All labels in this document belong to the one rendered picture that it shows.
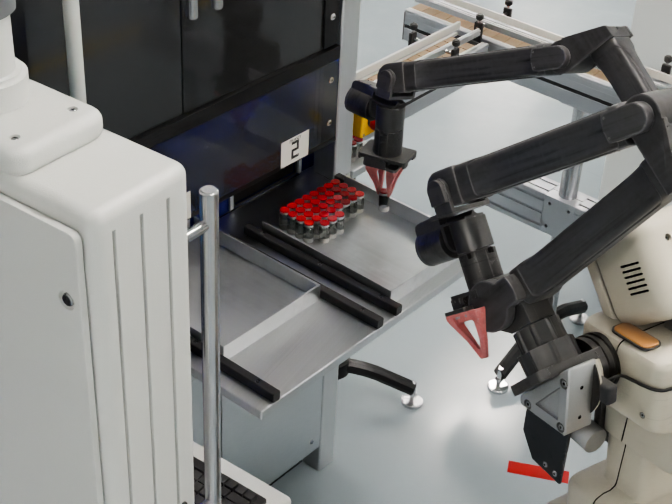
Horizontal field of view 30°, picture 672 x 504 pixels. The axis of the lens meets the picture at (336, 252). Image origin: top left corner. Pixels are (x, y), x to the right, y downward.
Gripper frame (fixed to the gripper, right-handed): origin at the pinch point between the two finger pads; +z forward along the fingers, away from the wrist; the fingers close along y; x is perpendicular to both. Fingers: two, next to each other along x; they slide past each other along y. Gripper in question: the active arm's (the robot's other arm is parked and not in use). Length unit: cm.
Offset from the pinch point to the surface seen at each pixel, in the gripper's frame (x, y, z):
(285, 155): 2.4, 21.5, -3.4
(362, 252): 7.9, 0.7, 10.6
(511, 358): -74, -13, 88
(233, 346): 49, 7, 10
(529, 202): -89, -8, 46
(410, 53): -73, 25, 3
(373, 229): -0.9, 2.2, 10.3
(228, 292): 32.9, 17.5, 11.1
